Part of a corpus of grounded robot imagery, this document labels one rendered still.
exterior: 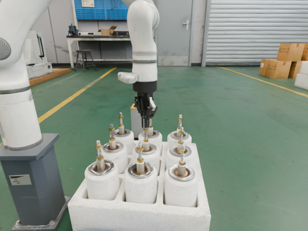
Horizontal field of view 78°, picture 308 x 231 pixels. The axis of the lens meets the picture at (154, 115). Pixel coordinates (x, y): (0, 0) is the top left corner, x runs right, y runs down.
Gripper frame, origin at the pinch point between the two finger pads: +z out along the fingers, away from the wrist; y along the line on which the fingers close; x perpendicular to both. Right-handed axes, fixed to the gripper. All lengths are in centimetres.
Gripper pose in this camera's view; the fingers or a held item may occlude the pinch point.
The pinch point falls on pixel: (145, 122)
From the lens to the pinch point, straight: 63.1
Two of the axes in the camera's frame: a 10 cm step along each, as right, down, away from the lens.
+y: -4.7, -3.1, 8.3
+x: -8.8, 1.6, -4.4
